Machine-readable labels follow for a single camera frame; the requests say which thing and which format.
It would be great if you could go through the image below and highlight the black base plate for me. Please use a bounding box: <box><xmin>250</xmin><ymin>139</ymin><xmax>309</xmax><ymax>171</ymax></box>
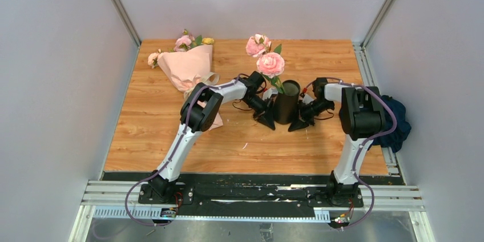
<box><xmin>102</xmin><ymin>171</ymin><xmax>405</xmax><ymax>219</ymax></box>

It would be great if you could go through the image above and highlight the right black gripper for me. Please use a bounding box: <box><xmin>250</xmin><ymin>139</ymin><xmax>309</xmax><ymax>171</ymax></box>
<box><xmin>288</xmin><ymin>100</ymin><xmax>333</xmax><ymax>132</ymax></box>

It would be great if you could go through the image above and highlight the pink paper bouquet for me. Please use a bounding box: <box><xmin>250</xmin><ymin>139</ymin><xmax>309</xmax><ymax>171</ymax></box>
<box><xmin>147</xmin><ymin>29</ymin><xmax>224</xmax><ymax>132</ymax></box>

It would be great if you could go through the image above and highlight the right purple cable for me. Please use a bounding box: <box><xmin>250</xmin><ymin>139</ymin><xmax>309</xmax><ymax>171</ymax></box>
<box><xmin>302</xmin><ymin>77</ymin><xmax>398</xmax><ymax>229</ymax></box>

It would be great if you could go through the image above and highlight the pink rose stem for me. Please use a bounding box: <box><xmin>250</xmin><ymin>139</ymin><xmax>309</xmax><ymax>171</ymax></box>
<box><xmin>245</xmin><ymin>34</ymin><xmax>285</xmax><ymax>94</ymax></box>

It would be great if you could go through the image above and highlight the black cylindrical vase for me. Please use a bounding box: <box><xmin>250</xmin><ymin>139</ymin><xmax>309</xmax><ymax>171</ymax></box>
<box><xmin>273</xmin><ymin>80</ymin><xmax>301</xmax><ymax>124</ymax></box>

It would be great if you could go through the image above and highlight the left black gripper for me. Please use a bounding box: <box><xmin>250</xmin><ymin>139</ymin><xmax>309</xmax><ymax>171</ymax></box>
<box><xmin>244</xmin><ymin>95</ymin><xmax>276</xmax><ymax>132</ymax></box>

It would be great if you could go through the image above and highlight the dark blue cloth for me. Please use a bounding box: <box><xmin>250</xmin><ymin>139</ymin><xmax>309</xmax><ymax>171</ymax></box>
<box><xmin>338</xmin><ymin>94</ymin><xmax>413</xmax><ymax>154</ymax></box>

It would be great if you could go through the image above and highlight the aluminium frame rail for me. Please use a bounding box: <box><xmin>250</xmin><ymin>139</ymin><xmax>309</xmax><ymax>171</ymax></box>
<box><xmin>70</xmin><ymin>181</ymin><xmax>435</xmax><ymax>241</ymax></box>

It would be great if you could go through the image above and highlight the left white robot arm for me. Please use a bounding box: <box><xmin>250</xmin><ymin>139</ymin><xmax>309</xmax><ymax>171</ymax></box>
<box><xmin>147</xmin><ymin>71</ymin><xmax>275</xmax><ymax>204</ymax></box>

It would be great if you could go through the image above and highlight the cream printed ribbon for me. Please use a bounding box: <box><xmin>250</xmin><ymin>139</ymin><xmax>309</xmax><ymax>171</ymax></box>
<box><xmin>184</xmin><ymin>72</ymin><xmax>220</xmax><ymax>100</ymax></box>

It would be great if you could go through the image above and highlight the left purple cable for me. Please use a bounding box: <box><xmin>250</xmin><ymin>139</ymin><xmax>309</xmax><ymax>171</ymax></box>
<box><xmin>124</xmin><ymin>74</ymin><xmax>251</xmax><ymax>227</ymax></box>

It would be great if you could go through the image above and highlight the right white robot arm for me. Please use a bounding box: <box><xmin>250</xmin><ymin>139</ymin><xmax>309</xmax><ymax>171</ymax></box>
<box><xmin>288</xmin><ymin>78</ymin><xmax>386</xmax><ymax>207</ymax></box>

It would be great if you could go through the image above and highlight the purple cable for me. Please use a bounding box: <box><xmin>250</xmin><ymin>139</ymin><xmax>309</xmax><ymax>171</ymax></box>
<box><xmin>302</xmin><ymin>77</ymin><xmax>398</xmax><ymax>229</ymax></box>
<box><xmin>124</xmin><ymin>74</ymin><xmax>251</xmax><ymax>227</ymax></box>

